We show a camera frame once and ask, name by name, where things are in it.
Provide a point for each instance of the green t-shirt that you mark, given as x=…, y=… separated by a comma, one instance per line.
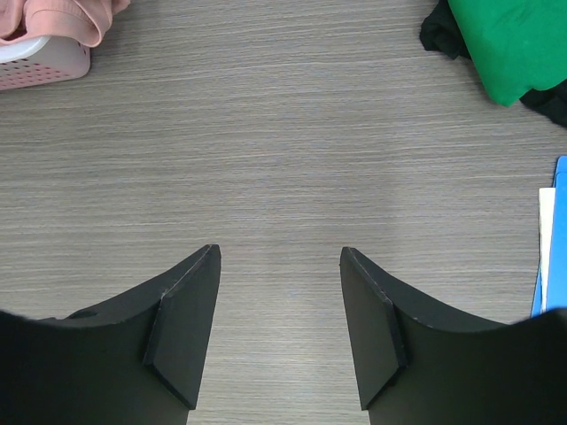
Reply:
x=515, y=46

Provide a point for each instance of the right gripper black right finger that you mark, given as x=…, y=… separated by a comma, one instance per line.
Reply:
x=418, y=360

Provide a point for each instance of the pink t-shirt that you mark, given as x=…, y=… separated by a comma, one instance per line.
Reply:
x=84, y=21

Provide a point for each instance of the black t-shirt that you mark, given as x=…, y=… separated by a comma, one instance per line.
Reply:
x=439, y=32

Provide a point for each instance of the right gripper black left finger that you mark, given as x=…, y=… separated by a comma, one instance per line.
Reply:
x=136, y=358

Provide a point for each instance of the white plastic laundry basket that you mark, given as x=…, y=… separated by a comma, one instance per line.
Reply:
x=43, y=60

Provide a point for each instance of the blue folder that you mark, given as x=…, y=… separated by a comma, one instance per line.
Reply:
x=550, y=284

